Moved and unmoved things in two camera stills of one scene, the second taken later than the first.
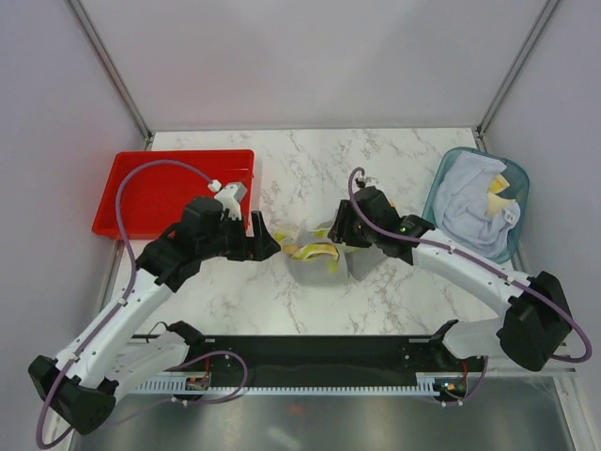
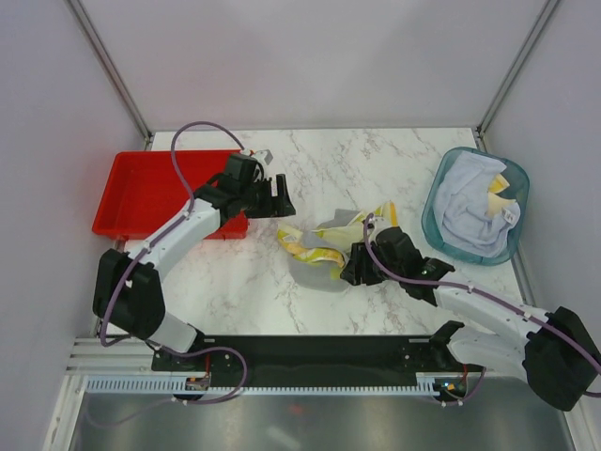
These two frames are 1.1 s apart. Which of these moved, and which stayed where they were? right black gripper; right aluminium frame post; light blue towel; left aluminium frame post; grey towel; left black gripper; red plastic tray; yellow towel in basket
Moved: left black gripper; grey towel; right black gripper
Stayed: left aluminium frame post; right aluminium frame post; red plastic tray; yellow towel in basket; light blue towel
